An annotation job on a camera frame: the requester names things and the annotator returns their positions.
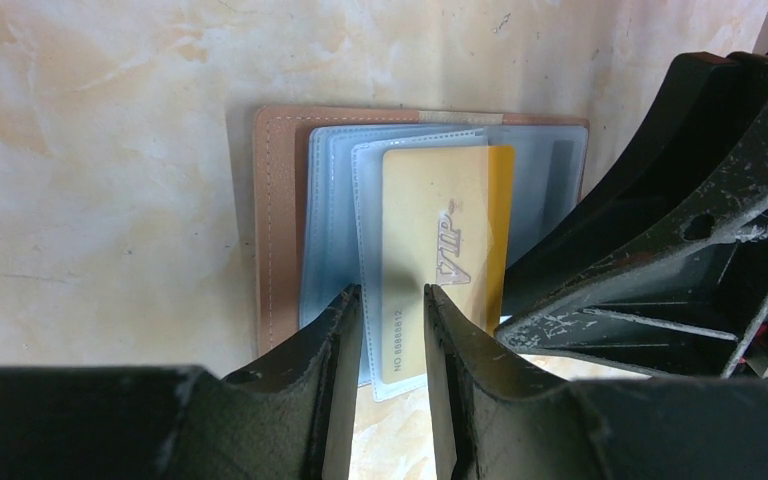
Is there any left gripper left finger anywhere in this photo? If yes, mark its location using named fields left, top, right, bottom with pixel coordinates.
left=0, top=285, right=363, bottom=479

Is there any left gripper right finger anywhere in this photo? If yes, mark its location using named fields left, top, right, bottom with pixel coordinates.
left=423, top=285, right=768, bottom=479

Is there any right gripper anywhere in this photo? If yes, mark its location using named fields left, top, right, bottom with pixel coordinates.
left=496, top=52, right=768, bottom=378

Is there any pink leather card holder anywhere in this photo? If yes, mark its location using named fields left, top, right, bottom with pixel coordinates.
left=253, top=105, right=590, bottom=356

